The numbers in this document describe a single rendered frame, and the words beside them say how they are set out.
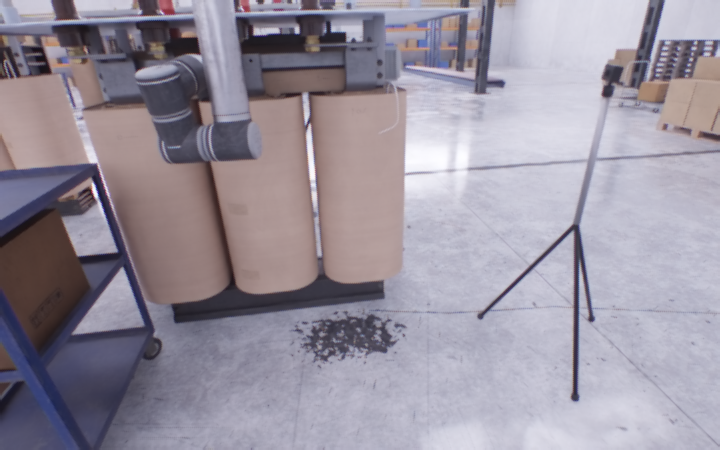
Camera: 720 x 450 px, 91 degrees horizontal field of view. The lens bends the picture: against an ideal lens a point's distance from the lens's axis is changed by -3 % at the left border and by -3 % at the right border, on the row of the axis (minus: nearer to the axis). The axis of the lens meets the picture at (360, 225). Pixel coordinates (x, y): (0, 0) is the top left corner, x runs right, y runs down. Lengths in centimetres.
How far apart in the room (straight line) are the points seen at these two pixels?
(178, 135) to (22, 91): 271
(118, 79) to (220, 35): 66
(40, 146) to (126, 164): 217
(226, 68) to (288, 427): 122
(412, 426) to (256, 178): 112
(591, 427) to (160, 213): 184
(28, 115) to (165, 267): 223
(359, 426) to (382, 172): 100
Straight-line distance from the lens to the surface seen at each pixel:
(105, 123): 167
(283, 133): 153
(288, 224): 165
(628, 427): 177
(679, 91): 719
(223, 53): 108
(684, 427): 188
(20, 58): 384
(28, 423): 182
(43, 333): 142
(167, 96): 110
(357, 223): 167
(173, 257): 180
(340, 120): 152
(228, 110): 108
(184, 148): 114
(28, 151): 384
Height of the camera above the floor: 125
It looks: 26 degrees down
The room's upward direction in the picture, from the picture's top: 2 degrees counter-clockwise
